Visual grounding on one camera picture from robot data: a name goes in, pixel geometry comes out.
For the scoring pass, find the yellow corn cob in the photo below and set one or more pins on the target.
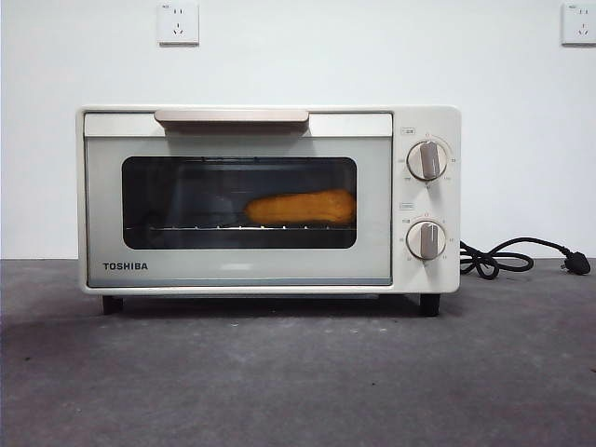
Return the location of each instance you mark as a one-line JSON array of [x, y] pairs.
[[298, 207]]

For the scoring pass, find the cream oven knob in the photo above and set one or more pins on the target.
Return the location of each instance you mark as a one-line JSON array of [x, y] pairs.
[[426, 240], [428, 160]]

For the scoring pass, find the cream Toshiba toaster oven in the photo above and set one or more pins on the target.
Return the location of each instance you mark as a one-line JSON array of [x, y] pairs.
[[428, 200]]

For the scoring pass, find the white wall socket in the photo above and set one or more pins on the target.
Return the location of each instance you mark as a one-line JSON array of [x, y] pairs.
[[579, 23], [179, 23]]

